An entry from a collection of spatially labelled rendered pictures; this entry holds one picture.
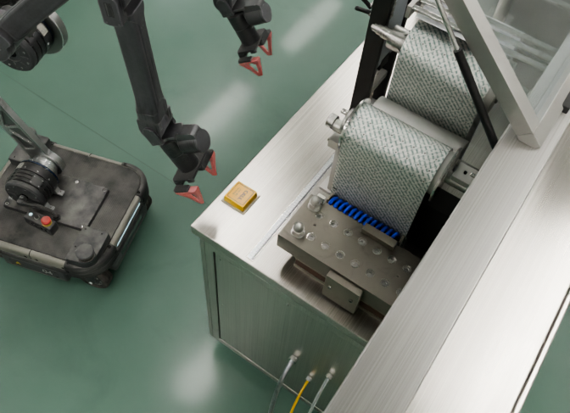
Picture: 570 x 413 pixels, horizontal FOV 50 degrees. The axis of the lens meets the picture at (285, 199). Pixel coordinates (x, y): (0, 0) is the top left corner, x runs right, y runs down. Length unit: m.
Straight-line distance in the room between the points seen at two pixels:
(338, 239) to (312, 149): 0.42
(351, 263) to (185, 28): 2.37
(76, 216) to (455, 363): 1.86
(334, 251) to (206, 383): 1.10
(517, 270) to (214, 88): 2.41
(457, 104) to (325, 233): 0.47
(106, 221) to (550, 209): 1.80
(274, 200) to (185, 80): 1.68
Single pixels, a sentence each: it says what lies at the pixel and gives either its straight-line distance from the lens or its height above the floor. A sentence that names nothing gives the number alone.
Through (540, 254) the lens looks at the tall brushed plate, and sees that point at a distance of 1.22.
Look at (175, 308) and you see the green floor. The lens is 2.63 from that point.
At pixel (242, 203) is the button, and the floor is 0.92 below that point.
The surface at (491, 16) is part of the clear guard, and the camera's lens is 1.03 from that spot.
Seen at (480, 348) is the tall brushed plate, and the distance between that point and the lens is 1.09.
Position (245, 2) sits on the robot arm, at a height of 1.26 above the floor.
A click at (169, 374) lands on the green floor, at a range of 2.53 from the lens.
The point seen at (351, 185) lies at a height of 1.11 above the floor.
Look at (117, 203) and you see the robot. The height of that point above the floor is 0.24.
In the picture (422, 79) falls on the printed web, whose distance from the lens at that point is 1.59.
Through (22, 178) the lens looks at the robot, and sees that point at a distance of 2.57.
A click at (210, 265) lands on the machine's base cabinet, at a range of 1.88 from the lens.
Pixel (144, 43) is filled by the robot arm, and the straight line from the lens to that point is 1.32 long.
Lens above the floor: 2.40
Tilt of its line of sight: 56 degrees down
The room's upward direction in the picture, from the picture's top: 6 degrees clockwise
